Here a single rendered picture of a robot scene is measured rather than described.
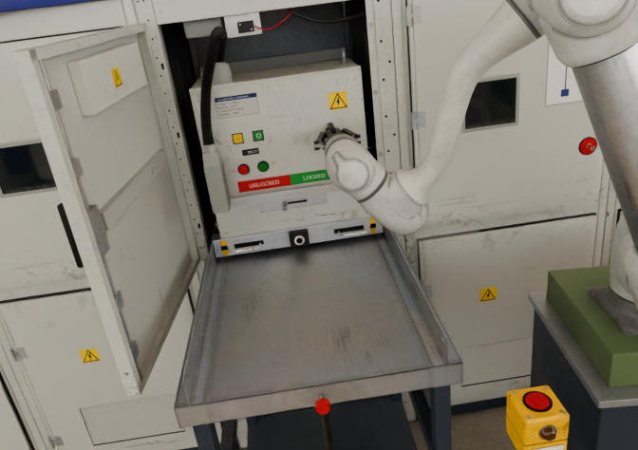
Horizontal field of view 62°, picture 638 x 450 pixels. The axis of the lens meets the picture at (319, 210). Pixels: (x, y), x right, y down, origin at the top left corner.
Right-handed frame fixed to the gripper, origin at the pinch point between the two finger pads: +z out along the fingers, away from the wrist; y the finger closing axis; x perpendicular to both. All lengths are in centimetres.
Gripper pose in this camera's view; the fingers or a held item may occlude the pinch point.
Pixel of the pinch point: (331, 130)
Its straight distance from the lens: 155.1
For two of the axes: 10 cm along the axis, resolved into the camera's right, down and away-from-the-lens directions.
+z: -1.0, -3.9, 9.2
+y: 9.9, -1.5, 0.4
